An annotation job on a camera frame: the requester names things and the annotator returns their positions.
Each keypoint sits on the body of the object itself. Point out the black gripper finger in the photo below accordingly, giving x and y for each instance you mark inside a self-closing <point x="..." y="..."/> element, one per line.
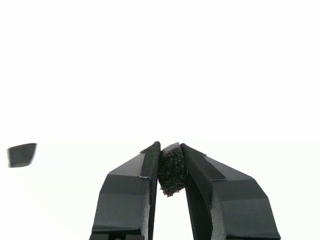
<point x="237" y="207"/>
<point x="125" y="200"/>

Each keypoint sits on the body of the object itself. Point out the black foam cube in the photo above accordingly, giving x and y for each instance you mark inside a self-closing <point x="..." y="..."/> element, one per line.
<point x="172" y="170"/>
<point x="22" y="155"/>

